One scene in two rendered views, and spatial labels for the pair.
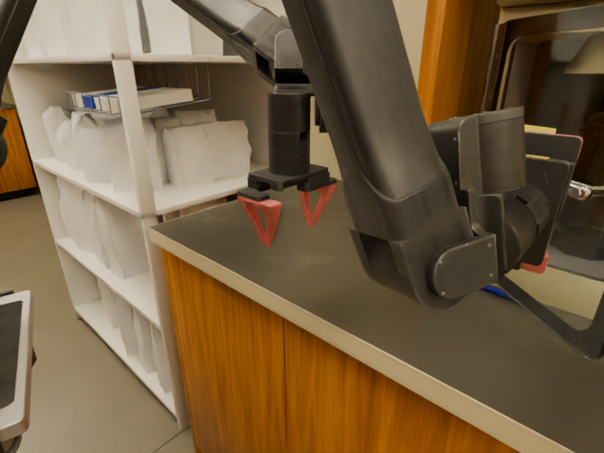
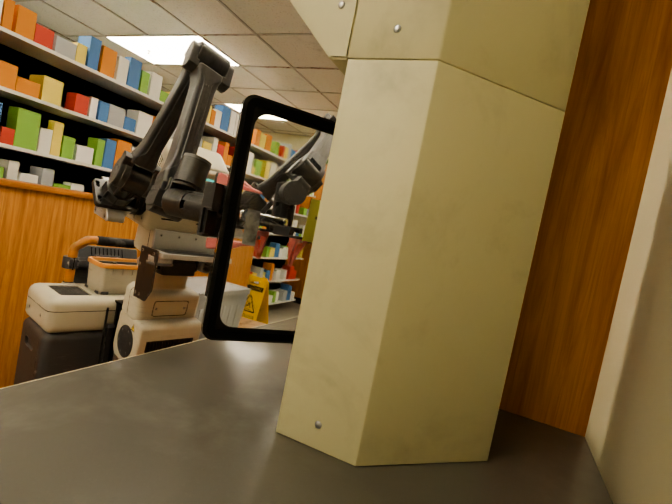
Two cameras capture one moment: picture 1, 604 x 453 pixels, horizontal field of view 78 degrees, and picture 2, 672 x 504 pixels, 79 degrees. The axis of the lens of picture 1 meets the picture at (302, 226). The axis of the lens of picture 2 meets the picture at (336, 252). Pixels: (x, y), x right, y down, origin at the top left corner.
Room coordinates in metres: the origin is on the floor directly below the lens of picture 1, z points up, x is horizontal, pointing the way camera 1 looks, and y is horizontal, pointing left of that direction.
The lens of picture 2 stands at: (0.32, -1.03, 1.20)
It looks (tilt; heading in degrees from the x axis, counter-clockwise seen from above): 3 degrees down; 71
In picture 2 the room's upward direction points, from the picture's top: 11 degrees clockwise
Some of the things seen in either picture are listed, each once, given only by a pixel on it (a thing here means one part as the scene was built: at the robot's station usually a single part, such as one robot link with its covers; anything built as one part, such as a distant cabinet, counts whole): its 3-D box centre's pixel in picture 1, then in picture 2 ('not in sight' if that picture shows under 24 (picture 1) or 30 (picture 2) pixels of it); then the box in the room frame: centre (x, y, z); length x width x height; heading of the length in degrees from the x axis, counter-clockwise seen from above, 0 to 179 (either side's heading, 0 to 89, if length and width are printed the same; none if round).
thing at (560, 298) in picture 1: (544, 173); (308, 233); (0.50, -0.33, 1.19); 0.30 x 0.01 x 0.40; 9
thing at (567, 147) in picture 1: (537, 165); (238, 196); (0.38, -0.24, 1.23); 0.09 x 0.07 x 0.07; 138
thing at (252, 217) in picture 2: not in sight; (250, 227); (0.40, -0.36, 1.18); 0.02 x 0.02 x 0.06; 9
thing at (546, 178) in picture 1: (510, 215); (205, 208); (0.33, -0.19, 1.20); 0.07 x 0.07 x 0.10; 48
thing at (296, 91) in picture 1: (293, 111); not in sight; (0.52, 0.01, 1.27); 0.07 x 0.06 x 0.07; 91
